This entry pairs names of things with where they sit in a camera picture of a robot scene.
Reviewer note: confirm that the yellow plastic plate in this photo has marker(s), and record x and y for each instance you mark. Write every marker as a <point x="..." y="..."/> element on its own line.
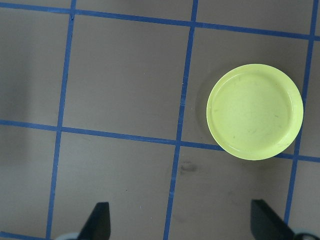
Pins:
<point x="255" y="112"/>

